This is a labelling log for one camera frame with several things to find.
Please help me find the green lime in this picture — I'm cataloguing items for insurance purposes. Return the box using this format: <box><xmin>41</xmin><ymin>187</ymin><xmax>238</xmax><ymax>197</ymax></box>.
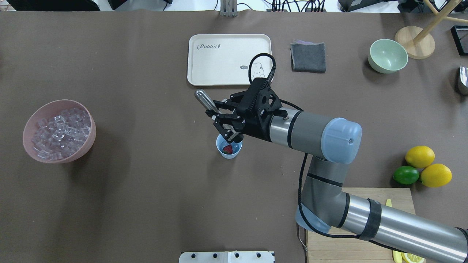
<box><xmin>392</xmin><ymin>166</ymin><xmax>420</xmax><ymax>185</ymax></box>

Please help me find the mint green bowl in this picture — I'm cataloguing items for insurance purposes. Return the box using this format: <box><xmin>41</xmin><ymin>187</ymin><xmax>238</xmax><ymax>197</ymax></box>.
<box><xmin>368</xmin><ymin>39</ymin><xmax>408</xmax><ymax>74</ymax></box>

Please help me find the wooden cup tree stand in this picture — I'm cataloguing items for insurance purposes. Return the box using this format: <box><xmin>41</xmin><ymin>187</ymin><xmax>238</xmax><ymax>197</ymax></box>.
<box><xmin>395</xmin><ymin>0</ymin><xmax>467</xmax><ymax>60</ymax></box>

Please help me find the yellow plastic knife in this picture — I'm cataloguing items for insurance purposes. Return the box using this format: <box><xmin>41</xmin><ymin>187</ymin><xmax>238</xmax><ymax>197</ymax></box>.
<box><xmin>385</xmin><ymin>199</ymin><xmax>403</xmax><ymax>263</ymax></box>

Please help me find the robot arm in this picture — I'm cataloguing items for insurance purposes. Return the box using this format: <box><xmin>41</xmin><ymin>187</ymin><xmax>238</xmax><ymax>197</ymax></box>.
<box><xmin>195</xmin><ymin>78</ymin><xmax>467</xmax><ymax>263</ymax></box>

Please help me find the black glass tray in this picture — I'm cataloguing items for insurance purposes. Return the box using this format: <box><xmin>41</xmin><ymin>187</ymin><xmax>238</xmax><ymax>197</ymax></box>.
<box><xmin>450</xmin><ymin>25</ymin><xmax>468</xmax><ymax>56</ymax></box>

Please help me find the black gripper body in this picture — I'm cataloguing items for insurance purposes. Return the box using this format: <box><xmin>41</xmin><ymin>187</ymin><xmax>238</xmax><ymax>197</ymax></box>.
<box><xmin>236</xmin><ymin>77</ymin><xmax>287</xmax><ymax>141</ymax></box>

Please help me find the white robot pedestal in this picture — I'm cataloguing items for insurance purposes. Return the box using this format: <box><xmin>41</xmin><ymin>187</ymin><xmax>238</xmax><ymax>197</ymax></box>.
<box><xmin>179</xmin><ymin>251</ymin><xmax>276</xmax><ymax>263</ymax></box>

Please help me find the steel muddler with black tip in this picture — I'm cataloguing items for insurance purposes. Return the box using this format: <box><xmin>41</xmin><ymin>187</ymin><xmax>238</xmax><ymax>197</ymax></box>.
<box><xmin>195</xmin><ymin>89</ymin><xmax>244</xmax><ymax>144</ymax></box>

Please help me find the red strawberry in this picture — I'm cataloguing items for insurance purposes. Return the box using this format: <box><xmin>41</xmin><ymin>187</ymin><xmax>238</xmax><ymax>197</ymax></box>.
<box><xmin>222</xmin><ymin>144</ymin><xmax>234</xmax><ymax>155</ymax></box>

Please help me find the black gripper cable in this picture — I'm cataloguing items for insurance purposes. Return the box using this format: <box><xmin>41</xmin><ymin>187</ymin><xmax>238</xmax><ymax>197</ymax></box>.
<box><xmin>248</xmin><ymin>53</ymin><xmax>276</xmax><ymax>84</ymax></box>

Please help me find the aluminium frame post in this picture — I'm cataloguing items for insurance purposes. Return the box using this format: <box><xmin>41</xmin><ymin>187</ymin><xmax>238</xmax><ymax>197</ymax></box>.
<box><xmin>219</xmin><ymin>0</ymin><xmax>238</xmax><ymax>17</ymax></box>

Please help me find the grey folded cloth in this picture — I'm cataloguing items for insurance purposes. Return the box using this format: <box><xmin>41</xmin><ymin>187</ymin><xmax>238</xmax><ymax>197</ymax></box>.
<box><xmin>290</xmin><ymin>40</ymin><xmax>327</xmax><ymax>73</ymax></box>

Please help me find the steel ice scoop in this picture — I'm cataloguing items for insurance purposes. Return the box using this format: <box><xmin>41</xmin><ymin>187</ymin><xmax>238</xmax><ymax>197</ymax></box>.
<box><xmin>457</xmin><ymin>65</ymin><xmax>468</xmax><ymax>96</ymax></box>

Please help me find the light blue plastic cup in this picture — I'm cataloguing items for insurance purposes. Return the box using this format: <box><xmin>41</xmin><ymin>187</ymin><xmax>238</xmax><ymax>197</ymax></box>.
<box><xmin>216</xmin><ymin>134</ymin><xmax>243</xmax><ymax>159</ymax></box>

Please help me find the bamboo cutting board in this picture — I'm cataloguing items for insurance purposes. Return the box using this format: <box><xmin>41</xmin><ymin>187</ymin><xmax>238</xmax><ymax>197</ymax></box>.
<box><xmin>304</xmin><ymin>187</ymin><xmax>415</xmax><ymax>263</ymax></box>

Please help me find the yellow lemon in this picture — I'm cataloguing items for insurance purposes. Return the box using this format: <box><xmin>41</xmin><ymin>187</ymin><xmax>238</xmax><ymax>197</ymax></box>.
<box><xmin>420</xmin><ymin>163</ymin><xmax>452</xmax><ymax>187</ymax></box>
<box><xmin>405</xmin><ymin>145</ymin><xmax>435</xmax><ymax>168</ymax></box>

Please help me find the pink bowl of ice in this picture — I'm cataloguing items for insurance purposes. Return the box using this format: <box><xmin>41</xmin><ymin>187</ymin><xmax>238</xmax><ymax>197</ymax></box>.
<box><xmin>22</xmin><ymin>99</ymin><xmax>97</xmax><ymax>164</ymax></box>

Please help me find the cream rabbit tray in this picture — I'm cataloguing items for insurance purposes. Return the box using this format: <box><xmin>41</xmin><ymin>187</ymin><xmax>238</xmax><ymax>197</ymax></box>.
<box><xmin>187</xmin><ymin>34</ymin><xmax>271</xmax><ymax>86</ymax></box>

